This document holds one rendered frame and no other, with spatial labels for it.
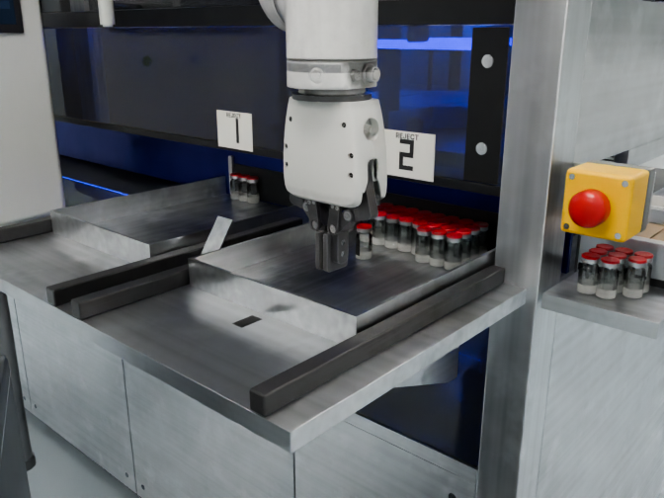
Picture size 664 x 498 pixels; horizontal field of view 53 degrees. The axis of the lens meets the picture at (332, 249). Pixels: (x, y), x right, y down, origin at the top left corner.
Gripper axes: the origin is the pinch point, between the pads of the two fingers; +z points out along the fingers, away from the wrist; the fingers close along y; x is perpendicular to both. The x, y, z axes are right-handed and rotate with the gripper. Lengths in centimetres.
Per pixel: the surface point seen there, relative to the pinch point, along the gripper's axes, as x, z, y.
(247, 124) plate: -22.9, -7.0, 38.0
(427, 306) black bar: -6.5, 6.3, -7.5
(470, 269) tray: -18.3, 5.8, -5.7
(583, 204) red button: -19.5, -3.9, -17.6
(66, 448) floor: -27, 96, 128
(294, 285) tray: -5.2, 8.1, 10.5
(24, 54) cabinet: -13, -17, 91
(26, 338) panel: -23, 61, 135
